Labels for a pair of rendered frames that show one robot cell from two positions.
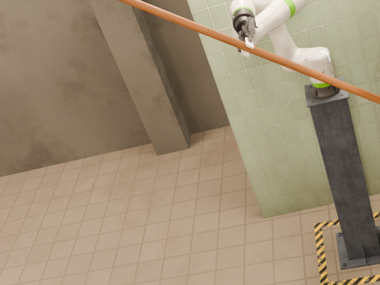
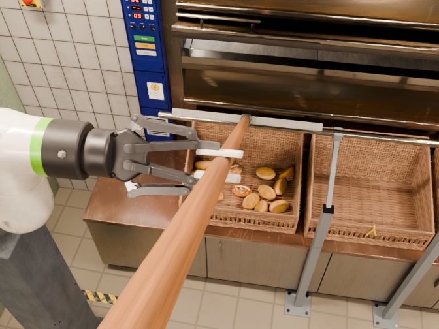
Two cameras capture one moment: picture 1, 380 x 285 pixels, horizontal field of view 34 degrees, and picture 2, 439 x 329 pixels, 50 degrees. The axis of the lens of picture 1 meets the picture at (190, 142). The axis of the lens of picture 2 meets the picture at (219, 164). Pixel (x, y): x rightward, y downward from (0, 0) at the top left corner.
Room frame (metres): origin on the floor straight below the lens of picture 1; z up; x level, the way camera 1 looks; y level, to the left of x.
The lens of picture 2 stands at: (2.19, 0.12, 2.51)
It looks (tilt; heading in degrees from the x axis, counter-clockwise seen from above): 51 degrees down; 264
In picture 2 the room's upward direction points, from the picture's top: straight up
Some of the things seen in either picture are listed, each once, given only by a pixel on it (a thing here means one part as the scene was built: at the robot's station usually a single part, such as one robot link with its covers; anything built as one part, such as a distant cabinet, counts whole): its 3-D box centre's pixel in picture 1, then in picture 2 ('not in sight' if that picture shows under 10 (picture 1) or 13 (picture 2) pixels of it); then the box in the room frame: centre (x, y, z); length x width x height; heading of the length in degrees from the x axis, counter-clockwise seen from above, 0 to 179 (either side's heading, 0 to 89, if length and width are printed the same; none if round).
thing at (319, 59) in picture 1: (317, 65); not in sight; (2.85, -0.77, 1.36); 0.16 x 0.13 x 0.19; 42
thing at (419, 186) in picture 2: not in sight; (366, 186); (1.34, -1.12, 0.72); 0.56 x 0.49 x 0.28; 166
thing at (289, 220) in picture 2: not in sight; (242, 172); (1.92, -1.27, 0.72); 0.56 x 0.49 x 0.28; 166
